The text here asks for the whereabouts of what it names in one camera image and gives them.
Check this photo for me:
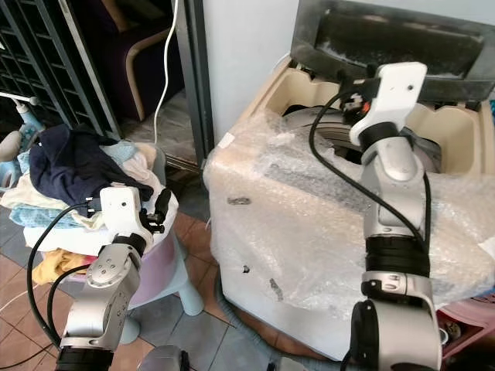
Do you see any white hanging cable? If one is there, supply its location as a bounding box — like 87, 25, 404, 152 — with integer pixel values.
153, 0, 181, 145

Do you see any silver robot leg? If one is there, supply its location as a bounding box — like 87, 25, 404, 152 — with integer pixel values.
135, 345, 188, 371

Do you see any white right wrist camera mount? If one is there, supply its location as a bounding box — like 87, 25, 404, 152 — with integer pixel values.
348, 61, 428, 148

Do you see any beige top-load washing machine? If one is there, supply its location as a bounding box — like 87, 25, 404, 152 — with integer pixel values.
201, 54, 495, 362

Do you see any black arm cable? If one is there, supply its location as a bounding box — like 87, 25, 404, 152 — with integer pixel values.
26, 199, 106, 350
308, 87, 434, 250

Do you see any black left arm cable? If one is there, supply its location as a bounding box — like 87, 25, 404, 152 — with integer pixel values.
26, 199, 106, 350

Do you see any white paper tag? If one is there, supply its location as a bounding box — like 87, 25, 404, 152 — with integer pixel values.
216, 132, 237, 151

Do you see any grey washer drum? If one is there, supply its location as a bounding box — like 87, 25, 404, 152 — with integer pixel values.
282, 107, 443, 174

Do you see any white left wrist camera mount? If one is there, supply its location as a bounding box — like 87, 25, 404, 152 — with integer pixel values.
99, 184, 152, 237

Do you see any pink plastic basket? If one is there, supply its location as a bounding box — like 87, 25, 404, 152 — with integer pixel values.
436, 297, 495, 366

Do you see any clear bubble wrap sheet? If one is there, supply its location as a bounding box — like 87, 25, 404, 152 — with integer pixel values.
204, 108, 495, 322

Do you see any light blue towel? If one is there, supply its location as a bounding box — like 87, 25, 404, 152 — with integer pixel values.
9, 204, 82, 230

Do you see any navy blue garment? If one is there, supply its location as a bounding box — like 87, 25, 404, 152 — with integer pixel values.
29, 123, 157, 211

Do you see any light blue child scooter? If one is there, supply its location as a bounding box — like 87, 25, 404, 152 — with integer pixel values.
0, 91, 49, 194

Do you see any yellow cloth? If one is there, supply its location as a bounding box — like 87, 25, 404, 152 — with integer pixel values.
32, 248, 95, 286

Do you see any light blue plastic stool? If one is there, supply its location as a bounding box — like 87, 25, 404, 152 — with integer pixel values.
124, 148, 203, 345

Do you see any pink laundry tub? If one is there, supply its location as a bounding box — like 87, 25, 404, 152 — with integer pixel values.
22, 224, 180, 311

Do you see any black metal lattice gate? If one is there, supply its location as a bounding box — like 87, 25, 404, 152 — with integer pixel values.
0, 0, 118, 141

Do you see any grey corrugated drain hose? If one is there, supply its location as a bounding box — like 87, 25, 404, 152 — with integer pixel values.
212, 290, 287, 371

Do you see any grey washing machine lid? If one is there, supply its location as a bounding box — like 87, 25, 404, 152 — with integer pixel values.
289, 0, 495, 103

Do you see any dark purple armchair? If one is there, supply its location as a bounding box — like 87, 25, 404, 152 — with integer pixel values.
76, 0, 186, 123

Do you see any dark grey door frame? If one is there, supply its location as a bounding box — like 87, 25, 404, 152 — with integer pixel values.
173, 0, 214, 196

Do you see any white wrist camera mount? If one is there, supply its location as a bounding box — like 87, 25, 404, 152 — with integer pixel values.
99, 184, 152, 237
348, 61, 428, 148

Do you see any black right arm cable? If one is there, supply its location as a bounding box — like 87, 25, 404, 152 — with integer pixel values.
308, 87, 434, 250

